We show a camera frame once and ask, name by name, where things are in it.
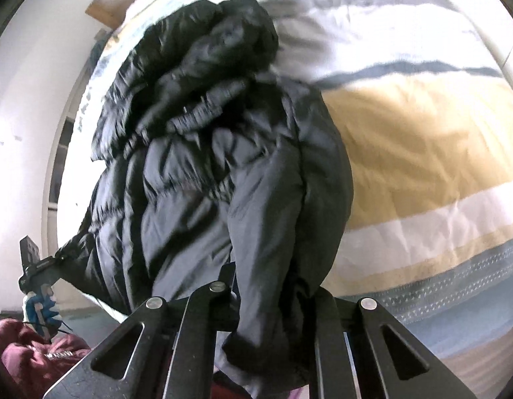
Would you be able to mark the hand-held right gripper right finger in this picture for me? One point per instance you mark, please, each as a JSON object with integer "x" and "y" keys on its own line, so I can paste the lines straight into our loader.
{"x": 327, "y": 332}

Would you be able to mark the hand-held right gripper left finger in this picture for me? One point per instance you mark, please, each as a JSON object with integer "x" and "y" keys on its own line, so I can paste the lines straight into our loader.
{"x": 206, "y": 311}

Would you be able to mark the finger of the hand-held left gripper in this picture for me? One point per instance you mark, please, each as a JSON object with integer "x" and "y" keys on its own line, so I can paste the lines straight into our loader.
{"x": 49, "y": 264}

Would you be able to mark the black puffer jacket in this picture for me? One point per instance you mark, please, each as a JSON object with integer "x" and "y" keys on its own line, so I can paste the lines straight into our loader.
{"x": 198, "y": 174}

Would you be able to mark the person's left hand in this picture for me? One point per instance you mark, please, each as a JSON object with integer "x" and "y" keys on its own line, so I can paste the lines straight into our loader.
{"x": 38, "y": 309}

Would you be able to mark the maroon garment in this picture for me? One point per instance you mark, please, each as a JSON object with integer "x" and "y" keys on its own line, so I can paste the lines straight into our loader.
{"x": 32, "y": 361}

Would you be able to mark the bed with striped duvet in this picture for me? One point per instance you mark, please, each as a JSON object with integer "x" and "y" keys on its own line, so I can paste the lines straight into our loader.
{"x": 406, "y": 133}

